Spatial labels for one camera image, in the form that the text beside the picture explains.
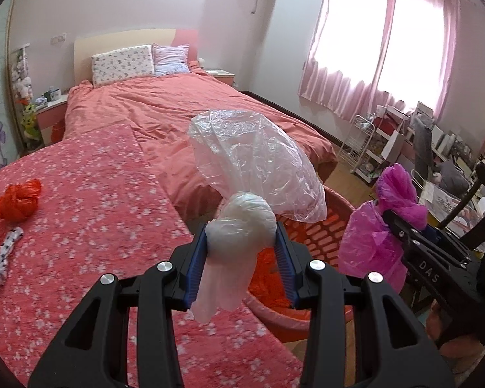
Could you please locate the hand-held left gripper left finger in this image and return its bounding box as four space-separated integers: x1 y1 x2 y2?
27 223 208 388

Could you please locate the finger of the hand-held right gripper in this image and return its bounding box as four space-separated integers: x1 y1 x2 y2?
381 209 441 260
420 225 475 267

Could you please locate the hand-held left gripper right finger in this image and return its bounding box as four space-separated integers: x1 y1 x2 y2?
274 221 455 388

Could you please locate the magenta plastic bag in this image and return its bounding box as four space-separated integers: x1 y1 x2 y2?
339 164 428 292

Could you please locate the orange plastic laundry basket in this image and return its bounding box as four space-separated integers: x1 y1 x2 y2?
216 186 356 334

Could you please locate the clear bag with white knot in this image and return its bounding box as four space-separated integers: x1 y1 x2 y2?
187 109 328 325

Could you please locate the person's right hand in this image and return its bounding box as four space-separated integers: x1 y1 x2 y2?
426 303 485 358

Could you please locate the grey office chair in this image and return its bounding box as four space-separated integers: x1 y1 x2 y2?
411 116 475 195

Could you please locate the red gift box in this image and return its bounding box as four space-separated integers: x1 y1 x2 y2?
382 115 409 135

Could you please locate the bed with red duvet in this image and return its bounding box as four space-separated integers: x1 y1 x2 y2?
62 68 338 227

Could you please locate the black white patterned cloth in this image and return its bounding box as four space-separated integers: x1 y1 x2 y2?
0 226 25 308

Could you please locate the pink curtain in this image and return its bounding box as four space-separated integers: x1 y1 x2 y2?
298 0 463 120

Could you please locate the small orange plastic bag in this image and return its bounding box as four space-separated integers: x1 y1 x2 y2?
0 179 42 222

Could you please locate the pink nightstand with mug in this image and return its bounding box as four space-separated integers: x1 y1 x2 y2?
36 94 69 146

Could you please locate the pink striped pillow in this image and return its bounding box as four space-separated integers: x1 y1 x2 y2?
151 43 191 77

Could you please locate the white floral pillow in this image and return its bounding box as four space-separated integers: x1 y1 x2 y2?
91 44 155 87

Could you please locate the white wardrobe with purple flowers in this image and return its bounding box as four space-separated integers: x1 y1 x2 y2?
0 4 29 178

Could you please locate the cream and pink headboard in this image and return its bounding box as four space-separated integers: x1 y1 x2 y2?
73 28 199 85

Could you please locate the plush toy display tube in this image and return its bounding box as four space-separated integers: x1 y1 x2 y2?
10 44 41 152

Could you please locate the white wire rack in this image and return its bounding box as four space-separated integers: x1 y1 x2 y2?
339 114 376 180

